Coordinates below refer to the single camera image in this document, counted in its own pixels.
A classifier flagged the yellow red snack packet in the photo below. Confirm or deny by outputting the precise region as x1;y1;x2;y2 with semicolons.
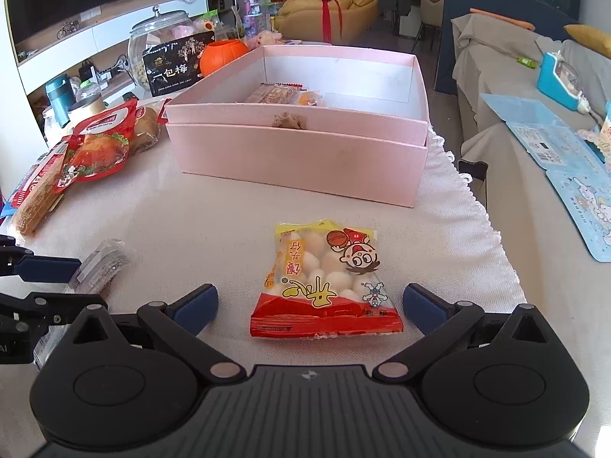
250;218;404;340

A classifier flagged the teal thermos bottle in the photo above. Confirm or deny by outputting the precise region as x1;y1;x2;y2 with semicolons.
45;74;78;128

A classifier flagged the long bread stick packet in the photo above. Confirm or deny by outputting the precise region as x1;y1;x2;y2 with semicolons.
11;172;73;240

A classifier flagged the grey covered sofa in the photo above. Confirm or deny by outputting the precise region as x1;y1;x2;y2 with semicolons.
451;13;611;444

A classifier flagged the blue cartoon board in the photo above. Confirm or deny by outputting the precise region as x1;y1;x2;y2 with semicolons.
545;166;611;264

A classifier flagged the yellow sofa with red ribbon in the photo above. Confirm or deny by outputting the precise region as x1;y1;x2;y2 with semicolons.
273;0;383;45

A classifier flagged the orange carrot toy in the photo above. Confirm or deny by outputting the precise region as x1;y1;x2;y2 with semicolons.
469;8;536;30

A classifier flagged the white wall shelf unit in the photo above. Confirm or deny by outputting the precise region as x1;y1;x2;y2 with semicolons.
16;7;146;102

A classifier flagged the orange pumpkin bucket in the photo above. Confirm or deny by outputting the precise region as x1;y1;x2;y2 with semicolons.
199;40;250;77

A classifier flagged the beige mug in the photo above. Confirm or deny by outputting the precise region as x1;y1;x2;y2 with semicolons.
66;97;107;131

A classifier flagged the clear snack packet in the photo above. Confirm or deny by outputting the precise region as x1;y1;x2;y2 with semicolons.
32;237;133;374

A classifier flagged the brown cracker packet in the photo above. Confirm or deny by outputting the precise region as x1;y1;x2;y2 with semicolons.
245;82;305;105

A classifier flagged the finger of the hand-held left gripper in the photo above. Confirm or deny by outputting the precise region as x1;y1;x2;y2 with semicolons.
0;235;83;284
0;291;109;331

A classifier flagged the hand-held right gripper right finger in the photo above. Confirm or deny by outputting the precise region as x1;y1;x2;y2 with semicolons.
371;283;554;385

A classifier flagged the light blue printed card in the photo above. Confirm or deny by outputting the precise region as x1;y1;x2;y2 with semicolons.
478;92;608;171

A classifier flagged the pink gift box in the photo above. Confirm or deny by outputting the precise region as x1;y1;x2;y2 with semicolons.
163;44;429;209

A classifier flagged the black printed box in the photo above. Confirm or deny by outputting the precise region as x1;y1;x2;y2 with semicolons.
142;30;217;99

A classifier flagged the red roast chicken packet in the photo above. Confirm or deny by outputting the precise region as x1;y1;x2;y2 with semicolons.
52;102;140;195

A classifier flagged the large glass jar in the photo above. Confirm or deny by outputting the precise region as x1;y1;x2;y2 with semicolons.
127;5;202;92

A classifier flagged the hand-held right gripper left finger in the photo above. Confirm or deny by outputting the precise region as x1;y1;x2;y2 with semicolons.
60;283;249;385

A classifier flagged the clear bread bun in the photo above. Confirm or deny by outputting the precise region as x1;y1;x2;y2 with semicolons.
132;106;162;154

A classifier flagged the blue toy device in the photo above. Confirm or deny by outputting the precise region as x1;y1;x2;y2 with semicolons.
536;50;593;114

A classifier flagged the children's water bottle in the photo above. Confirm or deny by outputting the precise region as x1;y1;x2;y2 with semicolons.
242;0;269;40

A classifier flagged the yellow cushion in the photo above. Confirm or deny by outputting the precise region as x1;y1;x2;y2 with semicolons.
562;23;611;61

